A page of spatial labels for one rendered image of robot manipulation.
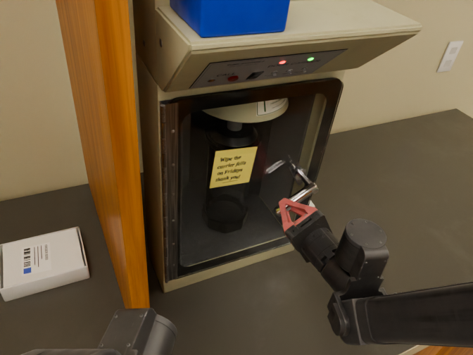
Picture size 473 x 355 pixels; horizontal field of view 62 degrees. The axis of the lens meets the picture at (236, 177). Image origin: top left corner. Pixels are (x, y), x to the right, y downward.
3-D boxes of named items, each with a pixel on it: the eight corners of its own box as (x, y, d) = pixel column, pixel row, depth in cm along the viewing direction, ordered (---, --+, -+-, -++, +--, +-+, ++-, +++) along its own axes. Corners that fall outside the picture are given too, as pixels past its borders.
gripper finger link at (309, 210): (293, 182, 71) (325, 217, 65) (303, 202, 76) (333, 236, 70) (262, 205, 71) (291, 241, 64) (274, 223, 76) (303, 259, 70)
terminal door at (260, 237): (167, 278, 79) (163, 98, 54) (296, 239, 91) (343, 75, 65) (168, 282, 78) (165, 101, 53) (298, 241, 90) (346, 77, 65)
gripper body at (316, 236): (317, 206, 64) (346, 238, 59) (329, 234, 72) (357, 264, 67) (284, 230, 64) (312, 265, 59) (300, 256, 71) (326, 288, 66)
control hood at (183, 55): (155, 84, 52) (153, 5, 46) (348, 62, 65) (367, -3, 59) (185, 130, 45) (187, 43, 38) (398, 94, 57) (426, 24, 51)
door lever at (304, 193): (267, 201, 76) (262, 194, 74) (307, 172, 76) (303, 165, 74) (280, 220, 73) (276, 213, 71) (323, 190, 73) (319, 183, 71)
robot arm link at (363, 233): (336, 341, 54) (393, 335, 56) (362, 291, 47) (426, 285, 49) (309, 271, 63) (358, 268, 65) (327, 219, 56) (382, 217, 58)
